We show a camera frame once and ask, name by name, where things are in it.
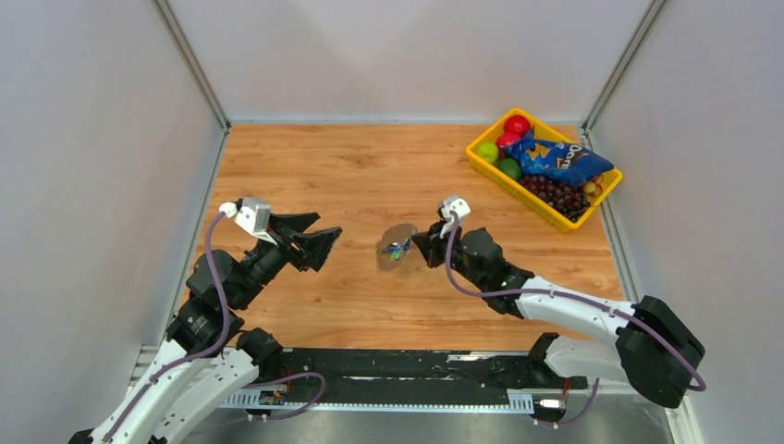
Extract dark green ball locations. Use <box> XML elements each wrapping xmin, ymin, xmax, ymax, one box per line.
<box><xmin>497</xmin><ymin>157</ymin><xmax>523</xmax><ymax>182</ymax></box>

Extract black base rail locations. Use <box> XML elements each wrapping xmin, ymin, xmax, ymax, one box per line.
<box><xmin>257</xmin><ymin>348</ymin><xmax>588</xmax><ymax>398</ymax></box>

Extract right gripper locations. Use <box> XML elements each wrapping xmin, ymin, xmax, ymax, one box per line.
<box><xmin>411</xmin><ymin>218</ymin><xmax>485</xmax><ymax>290</ymax></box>

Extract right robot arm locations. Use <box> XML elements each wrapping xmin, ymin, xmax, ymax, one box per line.
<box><xmin>411</xmin><ymin>222</ymin><xmax>706</xmax><ymax>408</ymax></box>

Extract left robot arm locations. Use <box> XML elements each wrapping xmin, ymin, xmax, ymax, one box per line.
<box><xmin>70</xmin><ymin>198</ymin><xmax>343</xmax><ymax>443</ymax></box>

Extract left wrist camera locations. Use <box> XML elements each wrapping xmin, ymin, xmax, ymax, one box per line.
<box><xmin>218</xmin><ymin>197</ymin><xmax>278</xmax><ymax>245</ymax></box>

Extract silver keyring holder with rings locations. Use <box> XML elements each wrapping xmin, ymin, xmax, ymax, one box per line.
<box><xmin>376</xmin><ymin>223</ymin><xmax>418</xmax><ymax>271</ymax></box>

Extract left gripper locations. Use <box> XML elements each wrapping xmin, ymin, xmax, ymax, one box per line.
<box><xmin>231</xmin><ymin>211</ymin><xmax>344</xmax><ymax>308</ymax></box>

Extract white slotted cable duct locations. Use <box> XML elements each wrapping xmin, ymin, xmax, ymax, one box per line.
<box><xmin>219</xmin><ymin>381</ymin><xmax>534</xmax><ymax>414</ymax></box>

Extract bunch of dark grapes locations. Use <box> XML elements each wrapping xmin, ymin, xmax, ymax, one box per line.
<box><xmin>521</xmin><ymin>175</ymin><xmax>591</xmax><ymax>222</ymax></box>

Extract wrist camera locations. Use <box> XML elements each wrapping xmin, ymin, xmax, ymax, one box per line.
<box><xmin>218</xmin><ymin>197</ymin><xmax>278</xmax><ymax>245</ymax></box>
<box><xmin>438</xmin><ymin>195</ymin><xmax>472</xmax><ymax>239</ymax></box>

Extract small yellow red fruits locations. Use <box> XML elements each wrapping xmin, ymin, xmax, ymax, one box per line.
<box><xmin>582</xmin><ymin>175</ymin><xmax>604</xmax><ymax>198</ymax></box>

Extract blue chips bag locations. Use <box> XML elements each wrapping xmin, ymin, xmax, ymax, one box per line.
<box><xmin>503</xmin><ymin>130</ymin><xmax>615</xmax><ymax>186</ymax></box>

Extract red ball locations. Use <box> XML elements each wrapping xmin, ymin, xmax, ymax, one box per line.
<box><xmin>503</xmin><ymin>115</ymin><xmax>532</xmax><ymax>136</ymax></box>
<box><xmin>495</xmin><ymin>132</ymin><xmax>521</xmax><ymax>158</ymax></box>

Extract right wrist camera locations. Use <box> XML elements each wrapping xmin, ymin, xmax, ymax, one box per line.
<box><xmin>438</xmin><ymin>195</ymin><xmax>472</xmax><ymax>239</ymax></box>

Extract lime green ball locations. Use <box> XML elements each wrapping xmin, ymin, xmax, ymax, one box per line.
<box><xmin>474</xmin><ymin>142</ymin><xmax>499</xmax><ymax>166</ymax></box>

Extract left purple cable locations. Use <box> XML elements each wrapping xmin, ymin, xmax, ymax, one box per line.
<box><xmin>101</xmin><ymin>211</ymin><xmax>233</xmax><ymax>444</ymax></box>

